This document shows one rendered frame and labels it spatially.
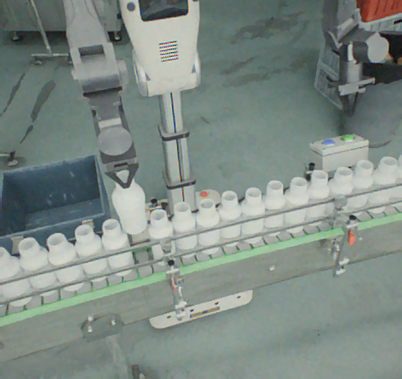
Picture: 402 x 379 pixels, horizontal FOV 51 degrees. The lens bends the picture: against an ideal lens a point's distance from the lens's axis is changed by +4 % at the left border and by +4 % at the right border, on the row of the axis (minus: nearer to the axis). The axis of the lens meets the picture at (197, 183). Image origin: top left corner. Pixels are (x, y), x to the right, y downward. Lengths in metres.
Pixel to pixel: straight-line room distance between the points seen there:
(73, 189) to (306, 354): 1.25
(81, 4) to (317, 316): 1.80
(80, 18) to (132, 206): 0.38
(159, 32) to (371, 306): 1.62
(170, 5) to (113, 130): 0.70
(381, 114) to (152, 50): 1.92
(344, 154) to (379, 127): 1.78
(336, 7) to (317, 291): 1.49
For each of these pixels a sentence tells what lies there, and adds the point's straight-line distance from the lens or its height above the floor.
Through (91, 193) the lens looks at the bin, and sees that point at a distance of 1.65.
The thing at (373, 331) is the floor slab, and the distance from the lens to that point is 2.22.
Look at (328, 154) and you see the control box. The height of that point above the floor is 1.11.
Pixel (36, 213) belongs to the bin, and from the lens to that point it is 1.71.
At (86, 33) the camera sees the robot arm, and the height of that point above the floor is 1.60.
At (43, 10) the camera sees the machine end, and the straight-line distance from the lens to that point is 4.76.
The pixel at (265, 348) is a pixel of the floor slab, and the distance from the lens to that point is 2.08.
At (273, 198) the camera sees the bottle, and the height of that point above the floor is 1.14.
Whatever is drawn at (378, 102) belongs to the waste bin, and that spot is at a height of 0.38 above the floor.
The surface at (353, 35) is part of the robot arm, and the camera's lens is 1.20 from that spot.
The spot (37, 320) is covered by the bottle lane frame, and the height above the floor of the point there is 0.96.
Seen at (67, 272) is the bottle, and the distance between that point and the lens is 1.03.
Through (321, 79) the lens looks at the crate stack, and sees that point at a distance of 3.63.
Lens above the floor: 1.87
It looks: 43 degrees down
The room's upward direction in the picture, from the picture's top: 4 degrees counter-clockwise
